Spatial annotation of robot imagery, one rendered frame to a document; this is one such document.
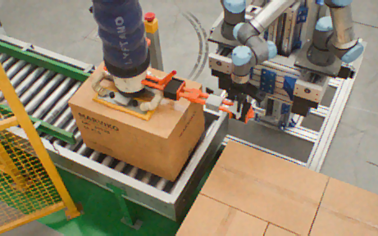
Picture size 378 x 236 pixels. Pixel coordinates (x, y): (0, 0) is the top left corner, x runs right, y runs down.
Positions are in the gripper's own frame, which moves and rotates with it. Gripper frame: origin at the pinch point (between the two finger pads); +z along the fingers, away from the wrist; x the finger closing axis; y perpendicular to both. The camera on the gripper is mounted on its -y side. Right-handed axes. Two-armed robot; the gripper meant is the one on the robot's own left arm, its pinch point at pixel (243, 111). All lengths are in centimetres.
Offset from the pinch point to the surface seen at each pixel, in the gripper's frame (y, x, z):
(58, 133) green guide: 106, 22, 46
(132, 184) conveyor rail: 48, 33, 49
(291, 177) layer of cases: -27, -10, 54
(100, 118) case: 70, 20, 17
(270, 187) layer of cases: -19, 1, 54
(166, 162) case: 33, 20, 35
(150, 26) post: 78, -48, 9
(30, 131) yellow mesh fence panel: 99, 42, 18
